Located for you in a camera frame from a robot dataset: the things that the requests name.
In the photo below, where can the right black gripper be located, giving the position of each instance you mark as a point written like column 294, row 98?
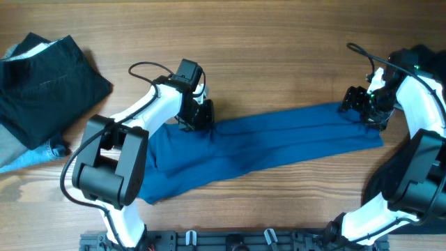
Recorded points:
column 353, row 101

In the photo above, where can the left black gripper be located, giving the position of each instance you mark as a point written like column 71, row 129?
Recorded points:
column 198, row 116

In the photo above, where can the blue polo shirt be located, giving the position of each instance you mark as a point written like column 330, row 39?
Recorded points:
column 179, row 161

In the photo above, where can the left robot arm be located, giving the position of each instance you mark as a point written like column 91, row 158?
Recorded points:
column 109, row 164

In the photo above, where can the black garment pile right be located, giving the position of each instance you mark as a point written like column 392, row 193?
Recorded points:
column 400, row 167

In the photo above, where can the folded blue jeans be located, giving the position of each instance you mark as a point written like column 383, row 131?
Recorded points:
column 53, row 149

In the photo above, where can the folded black garment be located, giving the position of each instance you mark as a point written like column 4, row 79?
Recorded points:
column 45, row 87

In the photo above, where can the folded grey garment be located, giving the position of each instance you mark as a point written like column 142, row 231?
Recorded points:
column 11, row 147

